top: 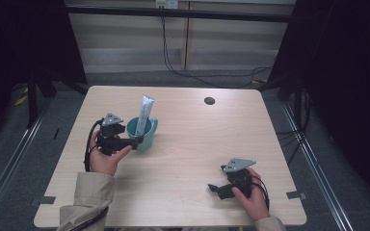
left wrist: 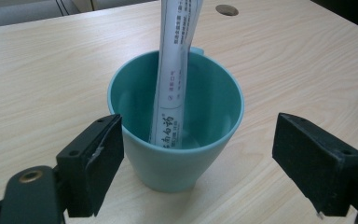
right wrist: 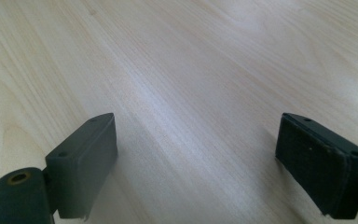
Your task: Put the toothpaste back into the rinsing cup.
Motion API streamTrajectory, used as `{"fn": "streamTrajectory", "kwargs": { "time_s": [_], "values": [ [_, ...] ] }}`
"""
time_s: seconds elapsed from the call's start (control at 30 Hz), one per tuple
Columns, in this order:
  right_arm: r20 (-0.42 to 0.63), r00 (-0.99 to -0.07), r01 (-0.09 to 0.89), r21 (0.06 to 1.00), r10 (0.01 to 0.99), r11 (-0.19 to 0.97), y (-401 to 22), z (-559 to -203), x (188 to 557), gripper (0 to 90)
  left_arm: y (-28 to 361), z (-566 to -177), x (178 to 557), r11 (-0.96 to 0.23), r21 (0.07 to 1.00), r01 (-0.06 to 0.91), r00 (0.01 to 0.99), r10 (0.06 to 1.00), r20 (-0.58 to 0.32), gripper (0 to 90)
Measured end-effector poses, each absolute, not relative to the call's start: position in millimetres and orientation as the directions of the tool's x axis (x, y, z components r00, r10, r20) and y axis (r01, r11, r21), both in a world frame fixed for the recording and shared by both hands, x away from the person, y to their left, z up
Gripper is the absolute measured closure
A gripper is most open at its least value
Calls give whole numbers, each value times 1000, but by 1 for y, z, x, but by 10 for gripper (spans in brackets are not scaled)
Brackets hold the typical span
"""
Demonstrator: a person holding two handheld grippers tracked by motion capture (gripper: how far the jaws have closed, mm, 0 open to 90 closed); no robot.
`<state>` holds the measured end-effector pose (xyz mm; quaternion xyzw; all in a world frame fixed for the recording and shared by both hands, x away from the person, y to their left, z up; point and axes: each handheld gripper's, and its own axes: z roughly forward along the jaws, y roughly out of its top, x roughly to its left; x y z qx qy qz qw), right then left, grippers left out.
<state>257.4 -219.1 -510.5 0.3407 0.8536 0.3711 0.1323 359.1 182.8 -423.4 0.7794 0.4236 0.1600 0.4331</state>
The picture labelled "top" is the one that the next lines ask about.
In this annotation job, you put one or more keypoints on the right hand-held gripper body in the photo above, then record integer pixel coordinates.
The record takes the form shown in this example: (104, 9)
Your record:
(239, 179)

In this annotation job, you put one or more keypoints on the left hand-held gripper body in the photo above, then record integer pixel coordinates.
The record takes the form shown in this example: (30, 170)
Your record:
(110, 141)

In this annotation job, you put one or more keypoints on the teal cup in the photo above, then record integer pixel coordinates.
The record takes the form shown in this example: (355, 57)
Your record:
(147, 141)

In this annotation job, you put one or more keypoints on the white purple toothpaste tube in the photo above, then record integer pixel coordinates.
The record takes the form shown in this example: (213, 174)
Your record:
(145, 110)

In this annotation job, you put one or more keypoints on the person's left hand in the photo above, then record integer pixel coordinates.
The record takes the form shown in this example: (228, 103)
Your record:
(104, 163)

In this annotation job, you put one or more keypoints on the person's right hand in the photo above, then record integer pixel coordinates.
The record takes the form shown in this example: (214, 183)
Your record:
(255, 202)

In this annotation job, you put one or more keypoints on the small black floor tape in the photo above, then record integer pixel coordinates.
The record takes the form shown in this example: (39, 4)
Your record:
(56, 133)

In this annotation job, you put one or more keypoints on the grey tape piece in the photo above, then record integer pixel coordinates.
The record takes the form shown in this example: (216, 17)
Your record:
(294, 194)
(47, 200)

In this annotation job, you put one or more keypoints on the black metal stand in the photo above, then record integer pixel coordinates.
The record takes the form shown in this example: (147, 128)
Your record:
(297, 99)
(32, 96)

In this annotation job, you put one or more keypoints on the yellow floor tape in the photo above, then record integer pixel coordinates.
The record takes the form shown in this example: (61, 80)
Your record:
(21, 100)

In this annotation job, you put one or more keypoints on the dark curtain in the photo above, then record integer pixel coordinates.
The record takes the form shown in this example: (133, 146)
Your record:
(19, 48)
(343, 80)

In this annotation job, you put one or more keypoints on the black horizontal bar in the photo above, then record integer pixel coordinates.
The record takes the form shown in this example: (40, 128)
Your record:
(179, 14)

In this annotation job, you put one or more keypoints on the metal floor rail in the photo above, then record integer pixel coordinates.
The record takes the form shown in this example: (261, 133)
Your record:
(13, 157)
(321, 179)

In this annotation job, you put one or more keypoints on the white wall socket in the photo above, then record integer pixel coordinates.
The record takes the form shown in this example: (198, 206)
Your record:
(167, 4)

